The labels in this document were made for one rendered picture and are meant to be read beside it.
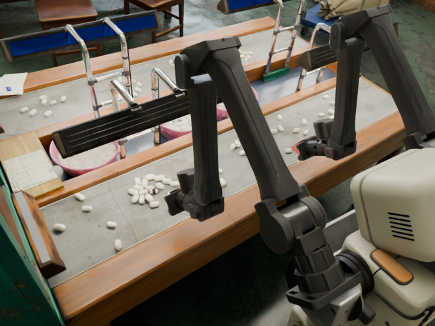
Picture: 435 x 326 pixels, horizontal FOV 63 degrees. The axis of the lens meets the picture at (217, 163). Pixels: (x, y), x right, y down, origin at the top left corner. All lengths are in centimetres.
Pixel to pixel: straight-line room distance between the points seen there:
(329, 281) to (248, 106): 34
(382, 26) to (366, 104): 106
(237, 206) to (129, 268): 42
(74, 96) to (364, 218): 143
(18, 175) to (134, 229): 46
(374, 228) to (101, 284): 77
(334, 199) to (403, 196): 185
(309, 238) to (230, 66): 34
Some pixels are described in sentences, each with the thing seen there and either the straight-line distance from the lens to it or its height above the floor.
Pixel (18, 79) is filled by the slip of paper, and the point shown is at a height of 77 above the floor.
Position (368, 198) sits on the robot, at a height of 131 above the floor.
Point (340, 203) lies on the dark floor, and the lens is 247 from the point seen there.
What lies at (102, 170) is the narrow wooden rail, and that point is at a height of 76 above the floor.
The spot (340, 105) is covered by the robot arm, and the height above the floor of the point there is 117.
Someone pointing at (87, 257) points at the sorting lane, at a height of 74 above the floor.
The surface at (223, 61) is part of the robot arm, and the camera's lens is 69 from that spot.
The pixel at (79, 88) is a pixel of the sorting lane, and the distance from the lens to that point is 185.
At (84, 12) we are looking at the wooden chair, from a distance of 328.
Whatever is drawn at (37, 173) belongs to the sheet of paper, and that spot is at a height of 78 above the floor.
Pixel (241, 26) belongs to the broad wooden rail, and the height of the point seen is 76.
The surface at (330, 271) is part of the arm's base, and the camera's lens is 66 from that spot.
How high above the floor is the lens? 178
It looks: 46 degrees down
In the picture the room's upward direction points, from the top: 8 degrees clockwise
